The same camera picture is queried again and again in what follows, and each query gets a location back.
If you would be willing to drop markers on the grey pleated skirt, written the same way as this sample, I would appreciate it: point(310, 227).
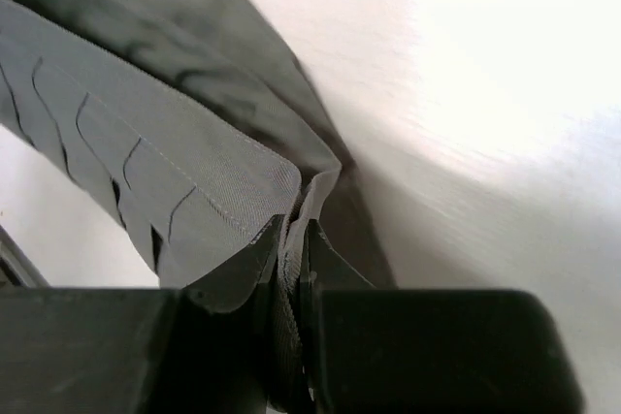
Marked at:
point(192, 123)

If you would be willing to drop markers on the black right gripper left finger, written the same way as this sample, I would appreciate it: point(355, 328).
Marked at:
point(200, 349)

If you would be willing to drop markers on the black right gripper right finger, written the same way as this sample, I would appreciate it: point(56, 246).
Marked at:
point(372, 350)

